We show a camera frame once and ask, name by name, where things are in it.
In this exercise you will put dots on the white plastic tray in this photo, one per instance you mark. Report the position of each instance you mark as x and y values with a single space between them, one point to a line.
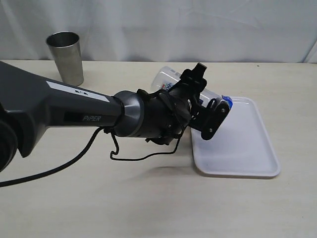
240 148

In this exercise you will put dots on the white backdrop curtain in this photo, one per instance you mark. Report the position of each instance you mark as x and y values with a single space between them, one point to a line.
164 30

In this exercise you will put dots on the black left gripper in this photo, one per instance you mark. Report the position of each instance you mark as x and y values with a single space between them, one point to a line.
190 87

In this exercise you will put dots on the blue plastic container lid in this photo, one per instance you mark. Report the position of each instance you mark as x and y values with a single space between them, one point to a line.
228 100

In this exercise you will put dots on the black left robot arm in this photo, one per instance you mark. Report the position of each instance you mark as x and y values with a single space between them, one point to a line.
30 104

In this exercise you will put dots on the stainless steel cup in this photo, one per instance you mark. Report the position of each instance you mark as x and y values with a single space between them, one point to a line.
66 53

